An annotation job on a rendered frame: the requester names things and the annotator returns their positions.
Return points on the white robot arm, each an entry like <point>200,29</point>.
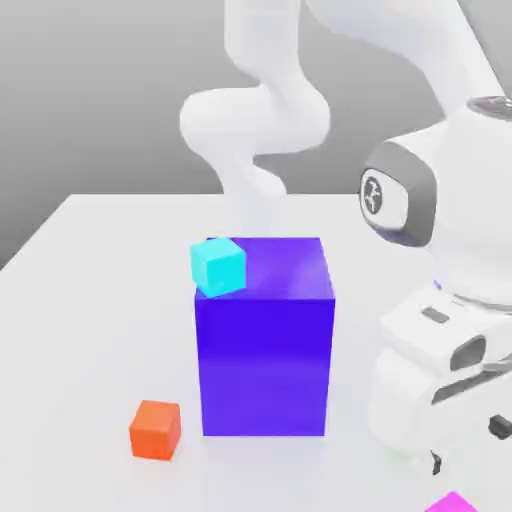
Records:
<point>264,120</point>

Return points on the small cyan cube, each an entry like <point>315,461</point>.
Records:
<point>218,267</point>

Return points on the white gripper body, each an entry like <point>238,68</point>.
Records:
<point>404,404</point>

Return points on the small orange cube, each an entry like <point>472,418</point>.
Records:
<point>154,431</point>

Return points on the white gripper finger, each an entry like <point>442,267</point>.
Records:
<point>500,427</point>
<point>435,463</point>

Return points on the small magenta cube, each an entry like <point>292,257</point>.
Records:
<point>452,504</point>

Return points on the large blue box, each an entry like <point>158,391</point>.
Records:
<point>264,360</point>

